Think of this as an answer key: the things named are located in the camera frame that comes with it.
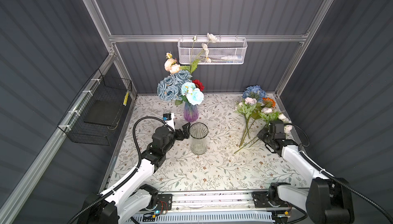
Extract marker pen in basket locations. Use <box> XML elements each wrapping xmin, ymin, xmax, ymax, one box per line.
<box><xmin>212</xmin><ymin>55</ymin><xmax>244</xmax><ymax>64</ymax></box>

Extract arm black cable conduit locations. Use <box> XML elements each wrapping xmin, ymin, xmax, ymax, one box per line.
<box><xmin>67</xmin><ymin>116</ymin><xmax>168</xmax><ymax>224</ymax></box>
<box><xmin>287</xmin><ymin>122</ymin><xmax>393</xmax><ymax>224</ymax></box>

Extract blue purple glass vase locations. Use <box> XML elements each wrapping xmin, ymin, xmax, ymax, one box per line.
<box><xmin>184</xmin><ymin>102</ymin><xmax>199</xmax><ymax>123</ymax></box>

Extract floral patterned table mat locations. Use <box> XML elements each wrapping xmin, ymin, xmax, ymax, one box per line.
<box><xmin>109</xmin><ymin>94</ymin><xmax>308</xmax><ymax>192</ymax></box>

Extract red gerbera flower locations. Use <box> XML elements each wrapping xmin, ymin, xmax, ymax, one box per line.
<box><xmin>192</xmin><ymin>80</ymin><xmax>205</xmax><ymax>92</ymax></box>

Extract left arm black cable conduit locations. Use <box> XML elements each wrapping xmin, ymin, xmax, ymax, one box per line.
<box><xmin>67</xmin><ymin>116</ymin><xmax>168</xmax><ymax>224</ymax></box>

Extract black wire wall basket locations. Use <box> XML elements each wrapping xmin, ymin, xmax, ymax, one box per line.
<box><xmin>58</xmin><ymin>71</ymin><xmax>133</xmax><ymax>146</ymax></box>

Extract clear ribbed glass vase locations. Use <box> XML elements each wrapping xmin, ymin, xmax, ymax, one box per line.
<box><xmin>189</xmin><ymin>122</ymin><xmax>209</xmax><ymax>155</ymax></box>

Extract white wire mesh basket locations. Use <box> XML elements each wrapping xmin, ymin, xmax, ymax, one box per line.
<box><xmin>177</xmin><ymin>36</ymin><xmax>248</xmax><ymax>65</ymax></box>

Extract yellow tag on basket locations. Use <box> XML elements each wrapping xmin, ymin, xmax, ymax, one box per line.
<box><xmin>122</xmin><ymin>91</ymin><xmax>129</xmax><ymax>106</ymax></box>

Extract white poppy flower stem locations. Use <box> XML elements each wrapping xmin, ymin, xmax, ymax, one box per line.
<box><xmin>181</xmin><ymin>33</ymin><xmax>218</xmax><ymax>74</ymax></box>

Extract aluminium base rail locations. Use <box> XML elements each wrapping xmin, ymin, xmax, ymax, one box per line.
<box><xmin>82</xmin><ymin>188</ymin><xmax>348</xmax><ymax>224</ymax></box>

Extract pink peach flower bunch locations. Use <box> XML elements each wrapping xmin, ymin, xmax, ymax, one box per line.
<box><xmin>235</xmin><ymin>98</ymin><xmax>291</xmax><ymax>153</ymax></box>

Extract blue hydrangea flower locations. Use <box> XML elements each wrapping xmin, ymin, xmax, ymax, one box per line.
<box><xmin>242</xmin><ymin>85</ymin><xmax>267</xmax><ymax>102</ymax></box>

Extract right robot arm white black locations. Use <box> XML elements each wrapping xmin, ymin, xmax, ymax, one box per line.
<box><xmin>257</xmin><ymin>120</ymin><xmax>355</xmax><ymax>224</ymax></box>

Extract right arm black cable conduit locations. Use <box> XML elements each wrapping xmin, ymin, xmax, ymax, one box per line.
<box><xmin>287</xmin><ymin>122</ymin><xmax>393</xmax><ymax>224</ymax></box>

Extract pale blue peony stem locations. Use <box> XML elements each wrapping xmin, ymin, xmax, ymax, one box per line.
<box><xmin>181</xmin><ymin>82</ymin><xmax>204</xmax><ymax>105</ymax></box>

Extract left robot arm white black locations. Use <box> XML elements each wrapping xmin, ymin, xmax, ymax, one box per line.
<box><xmin>68</xmin><ymin>121</ymin><xmax>191</xmax><ymax>224</ymax></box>

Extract white peony flower stem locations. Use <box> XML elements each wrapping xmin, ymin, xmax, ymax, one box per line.
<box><xmin>164</xmin><ymin>53</ymin><xmax>181</xmax><ymax>75</ymax></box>

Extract dusty blue rose bunch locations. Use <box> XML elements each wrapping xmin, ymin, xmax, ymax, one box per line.
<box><xmin>157</xmin><ymin>70</ymin><xmax>192</xmax><ymax>102</ymax></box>

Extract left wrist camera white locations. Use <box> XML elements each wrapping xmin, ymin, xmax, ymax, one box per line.
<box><xmin>163</xmin><ymin>113</ymin><xmax>175</xmax><ymax>131</ymax></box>

